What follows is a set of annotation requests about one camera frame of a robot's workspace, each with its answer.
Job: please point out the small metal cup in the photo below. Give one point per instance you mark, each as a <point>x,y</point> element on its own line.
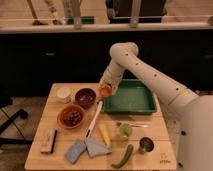
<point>146,145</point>

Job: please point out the blue sponge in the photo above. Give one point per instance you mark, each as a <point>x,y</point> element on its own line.
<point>75,150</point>

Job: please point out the white handled knife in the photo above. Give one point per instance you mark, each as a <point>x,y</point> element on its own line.
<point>92,124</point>

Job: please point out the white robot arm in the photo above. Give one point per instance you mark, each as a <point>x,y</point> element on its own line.
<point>195,152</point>

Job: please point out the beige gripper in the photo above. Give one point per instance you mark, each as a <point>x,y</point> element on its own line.
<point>103,84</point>

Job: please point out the green lettuce piece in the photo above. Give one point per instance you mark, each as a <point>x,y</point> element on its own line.
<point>124,131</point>

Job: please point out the red orange apple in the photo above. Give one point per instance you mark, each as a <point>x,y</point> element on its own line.
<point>105,92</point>

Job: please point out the wooden black brush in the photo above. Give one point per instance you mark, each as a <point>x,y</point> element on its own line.
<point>48,142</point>

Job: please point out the green chili pepper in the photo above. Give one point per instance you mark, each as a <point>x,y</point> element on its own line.
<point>126,157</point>

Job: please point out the small white cup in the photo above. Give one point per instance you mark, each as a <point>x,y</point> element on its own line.
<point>63,94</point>

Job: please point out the purple bowl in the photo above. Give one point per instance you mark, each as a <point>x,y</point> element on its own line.
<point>85,97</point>

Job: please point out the grey blue cloth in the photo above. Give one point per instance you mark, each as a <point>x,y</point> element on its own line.
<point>96,148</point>

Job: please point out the green plastic tray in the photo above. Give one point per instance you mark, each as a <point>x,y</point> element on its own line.
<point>132,98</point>

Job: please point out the orange bowl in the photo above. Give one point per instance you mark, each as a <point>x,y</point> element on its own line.
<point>71,116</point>

